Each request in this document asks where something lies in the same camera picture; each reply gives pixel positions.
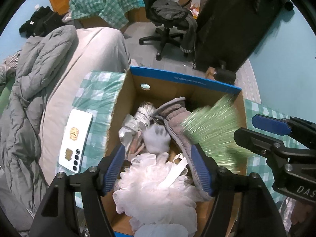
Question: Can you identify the green sparkly knitted cloth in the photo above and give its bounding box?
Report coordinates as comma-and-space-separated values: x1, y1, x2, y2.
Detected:
183, 95, 250, 174

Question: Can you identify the printed plastic bag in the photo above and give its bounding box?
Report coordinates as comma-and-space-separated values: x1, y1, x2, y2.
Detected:
118, 102, 155, 159

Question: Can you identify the white mesh bath pouf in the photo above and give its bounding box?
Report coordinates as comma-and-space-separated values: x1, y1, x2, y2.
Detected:
113, 152, 202, 236

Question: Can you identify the grey-brown fuzzy sock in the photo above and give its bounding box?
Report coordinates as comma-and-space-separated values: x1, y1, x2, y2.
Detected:
150, 97, 211, 202

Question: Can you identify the blue cardboard box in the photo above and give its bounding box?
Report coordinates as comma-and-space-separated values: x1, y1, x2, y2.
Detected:
100, 66, 249, 237

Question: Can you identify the light grey sock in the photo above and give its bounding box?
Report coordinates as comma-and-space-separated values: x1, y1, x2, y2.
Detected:
142, 123, 171, 154

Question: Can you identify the white smartphone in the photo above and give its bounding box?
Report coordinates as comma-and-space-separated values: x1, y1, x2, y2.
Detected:
58, 109, 93, 173

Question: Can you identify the green checkered tablecloth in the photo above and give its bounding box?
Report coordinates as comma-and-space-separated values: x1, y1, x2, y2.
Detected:
72, 71, 125, 173

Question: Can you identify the grey quilted blanket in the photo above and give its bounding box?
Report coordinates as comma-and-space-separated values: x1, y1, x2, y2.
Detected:
0, 24, 78, 235

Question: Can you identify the grey sofa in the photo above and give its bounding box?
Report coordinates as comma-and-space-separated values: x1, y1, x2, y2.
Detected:
39, 27, 131, 183

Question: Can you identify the black office chair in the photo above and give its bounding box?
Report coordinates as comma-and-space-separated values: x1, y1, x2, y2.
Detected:
139, 0, 198, 61

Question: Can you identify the black clothes pile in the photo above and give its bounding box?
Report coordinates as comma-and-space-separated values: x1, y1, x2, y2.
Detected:
19, 7, 64, 38

